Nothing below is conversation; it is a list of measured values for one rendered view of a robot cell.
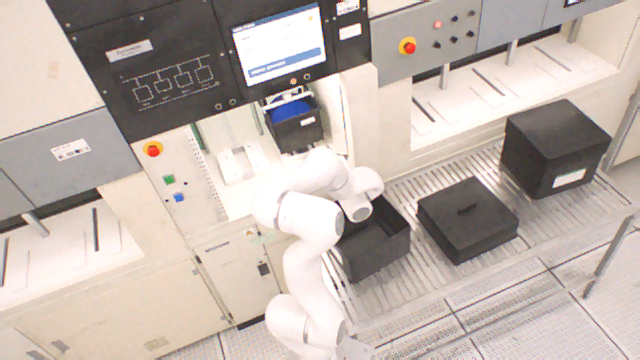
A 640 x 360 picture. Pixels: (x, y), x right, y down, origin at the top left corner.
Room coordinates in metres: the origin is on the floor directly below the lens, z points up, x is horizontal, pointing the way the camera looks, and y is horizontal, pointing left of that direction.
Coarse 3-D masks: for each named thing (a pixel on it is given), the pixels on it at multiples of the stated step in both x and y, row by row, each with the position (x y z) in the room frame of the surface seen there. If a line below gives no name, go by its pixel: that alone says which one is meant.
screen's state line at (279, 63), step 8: (320, 48) 1.39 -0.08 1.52; (296, 56) 1.37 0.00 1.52; (304, 56) 1.37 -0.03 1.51; (312, 56) 1.38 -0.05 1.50; (264, 64) 1.34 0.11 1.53; (272, 64) 1.35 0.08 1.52; (280, 64) 1.35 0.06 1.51; (288, 64) 1.36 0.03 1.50; (248, 72) 1.33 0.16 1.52; (256, 72) 1.33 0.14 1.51; (264, 72) 1.34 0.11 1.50
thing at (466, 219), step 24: (456, 192) 1.20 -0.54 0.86; (480, 192) 1.18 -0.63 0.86; (432, 216) 1.11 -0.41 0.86; (456, 216) 1.08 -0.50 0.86; (480, 216) 1.06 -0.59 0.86; (504, 216) 1.04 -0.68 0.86; (456, 240) 0.98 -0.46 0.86; (480, 240) 0.96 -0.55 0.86; (504, 240) 0.99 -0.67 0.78; (456, 264) 0.93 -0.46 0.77
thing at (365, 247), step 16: (384, 208) 1.19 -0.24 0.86; (352, 224) 1.21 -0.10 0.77; (368, 224) 1.20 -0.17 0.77; (384, 224) 1.18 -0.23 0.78; (400, 224) 1.09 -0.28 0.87; (352, 240) 1.13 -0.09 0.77; (368, 240) 1.12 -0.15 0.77; (384, 240) 0.99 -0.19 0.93; (400, 240) 1.01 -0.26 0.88; (336, 256) 1.03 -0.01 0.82; (352, 256) 1.05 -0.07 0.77; (368, 256) 0.96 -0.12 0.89; (384, 256) 0.98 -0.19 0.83; (400, 256) 1.01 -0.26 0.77; (352, 272) 0.93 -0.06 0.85; (368, 272) 0.96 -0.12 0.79
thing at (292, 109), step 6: (294, 102) 1.66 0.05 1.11; (300, 102) 1.67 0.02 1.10; (282, 108) 1.65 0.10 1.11; (288, 108) 1.66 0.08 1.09; (294, 108) 1.66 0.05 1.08; (300, 108) 1.67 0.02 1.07; (306, 108) 1.68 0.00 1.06; (276, 114) 1.64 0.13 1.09; (282, 114) 1.65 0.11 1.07; (288, 114) 1.66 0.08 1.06; (294, 114) 1.66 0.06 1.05; (300, 114) 1.67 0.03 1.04; (276, 120) 1.64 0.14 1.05
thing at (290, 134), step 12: (288, 96) 1.64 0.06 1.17; (300, 96) 1.67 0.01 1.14; (312, 96) 1.68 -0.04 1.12; (264, 108) 1.63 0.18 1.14; (312, 108) 1.67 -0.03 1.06; (288, 120) 1.55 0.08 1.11; (300, 120) 1.57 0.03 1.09; (312, 120) 1.58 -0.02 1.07; (276, 132) 1.54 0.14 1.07; (288, 132) 1.55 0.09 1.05; (300, 132) 1.56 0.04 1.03; (312, 132) 1.58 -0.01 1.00; (288, 144) 1.55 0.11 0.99; (300, 144) 1.56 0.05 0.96; (312, 144) 1.60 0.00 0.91
